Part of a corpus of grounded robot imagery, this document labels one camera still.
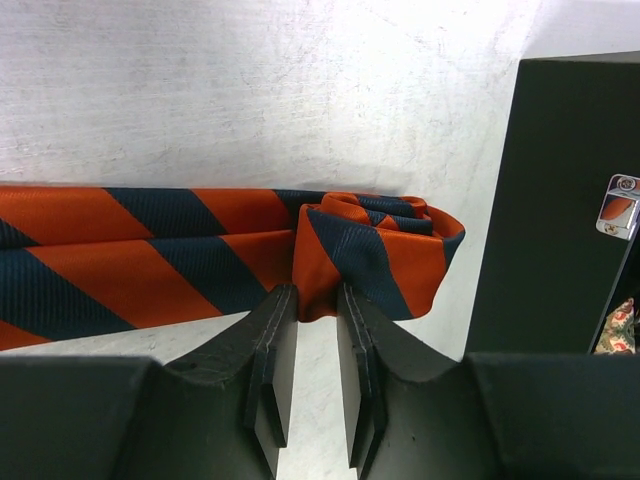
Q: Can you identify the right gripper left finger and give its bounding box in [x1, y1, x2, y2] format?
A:
[119, 285, 298, 479]

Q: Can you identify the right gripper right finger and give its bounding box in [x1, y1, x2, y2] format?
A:
[337, 287, 500, 479]

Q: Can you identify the orange navy striped tie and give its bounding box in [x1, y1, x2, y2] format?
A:
[1, 185, 465, 349]

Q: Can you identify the black tie storage box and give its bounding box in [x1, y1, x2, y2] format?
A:
[466, 51, 639, 354]

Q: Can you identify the brown floral rolled tie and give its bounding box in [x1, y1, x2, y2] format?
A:
[594, 297, 639, 355]

